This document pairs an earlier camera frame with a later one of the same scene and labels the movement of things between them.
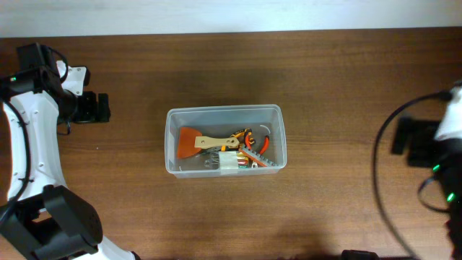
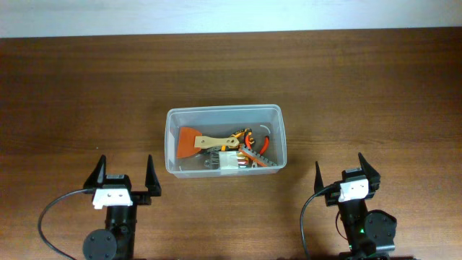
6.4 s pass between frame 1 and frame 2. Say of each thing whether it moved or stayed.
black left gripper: moved
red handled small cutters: stayed
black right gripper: moved
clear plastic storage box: stayed
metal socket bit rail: stayed
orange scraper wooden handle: stayed
